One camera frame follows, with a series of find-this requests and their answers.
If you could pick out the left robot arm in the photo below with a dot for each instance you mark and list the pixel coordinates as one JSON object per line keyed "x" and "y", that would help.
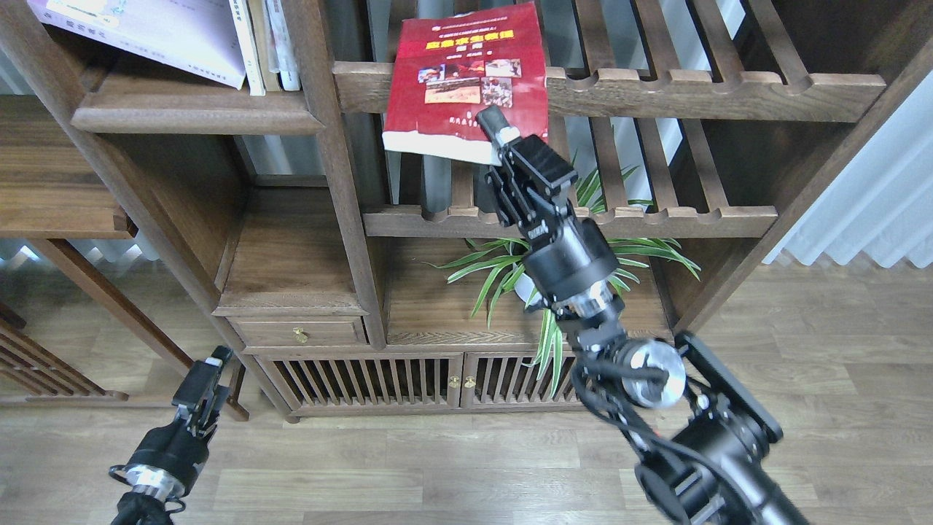
{"x": 136, "y": 507}

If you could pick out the yellow green cover book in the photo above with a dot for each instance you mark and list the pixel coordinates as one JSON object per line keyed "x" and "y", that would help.
{"x": 242, "y": 21}

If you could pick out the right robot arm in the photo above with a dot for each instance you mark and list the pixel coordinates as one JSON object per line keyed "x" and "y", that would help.
{"x": 699, "y": 435}

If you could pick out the wooden slatted rack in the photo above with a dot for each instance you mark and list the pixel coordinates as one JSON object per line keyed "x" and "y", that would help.
{"x": 44, "y": 376}

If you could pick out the red cover book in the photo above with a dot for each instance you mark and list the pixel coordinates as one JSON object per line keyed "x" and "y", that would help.
{"x": 448, "y": 70}

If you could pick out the white upright book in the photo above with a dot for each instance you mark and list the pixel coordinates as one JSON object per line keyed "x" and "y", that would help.
{"x": 285, "y": 63}

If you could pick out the dark wooden bookshelf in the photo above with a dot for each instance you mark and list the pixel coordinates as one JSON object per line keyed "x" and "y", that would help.
{"x": 275, "y": 212}

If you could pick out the green spider plant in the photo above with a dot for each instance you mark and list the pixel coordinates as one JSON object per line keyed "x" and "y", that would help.
{"x": 501, "y": 259}

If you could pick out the brass drawer knob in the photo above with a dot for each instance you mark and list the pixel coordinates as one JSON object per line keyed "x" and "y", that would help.
{"x": 299, "y": 335}

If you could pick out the white lavender book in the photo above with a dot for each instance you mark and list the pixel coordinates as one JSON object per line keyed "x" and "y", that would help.
{"x": 195, "y": 36}

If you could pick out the white plant pot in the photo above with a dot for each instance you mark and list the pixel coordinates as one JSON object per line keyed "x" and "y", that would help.
{"x": 528, "y": 293}

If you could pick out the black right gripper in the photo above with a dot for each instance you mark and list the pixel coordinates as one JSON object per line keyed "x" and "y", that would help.
{"x": 530, "y": 187}

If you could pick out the beige upright book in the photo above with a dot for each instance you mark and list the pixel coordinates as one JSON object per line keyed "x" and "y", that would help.
{"x": 265, "y": 46}

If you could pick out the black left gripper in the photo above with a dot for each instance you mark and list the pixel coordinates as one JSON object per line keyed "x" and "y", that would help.
{"x": 169, "y": 459}

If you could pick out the white curtain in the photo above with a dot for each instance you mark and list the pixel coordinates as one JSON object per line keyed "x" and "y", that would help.
{"x": 881, "y": 204}

